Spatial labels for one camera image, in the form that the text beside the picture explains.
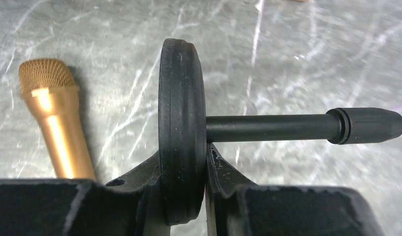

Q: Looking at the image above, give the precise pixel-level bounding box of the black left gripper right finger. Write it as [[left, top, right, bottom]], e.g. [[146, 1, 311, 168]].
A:
[[205, 144, 383, 236]]

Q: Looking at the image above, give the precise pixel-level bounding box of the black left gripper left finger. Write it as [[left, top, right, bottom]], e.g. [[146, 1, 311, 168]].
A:
[[0, 153, 170, 236]]

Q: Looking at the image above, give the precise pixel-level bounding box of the black microphone stand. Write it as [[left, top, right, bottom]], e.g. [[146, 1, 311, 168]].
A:
[[158, 38, 402, 225]]

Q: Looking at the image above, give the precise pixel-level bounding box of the gold microphone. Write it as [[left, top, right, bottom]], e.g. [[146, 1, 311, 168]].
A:
[[19, 59, 96, 180]]

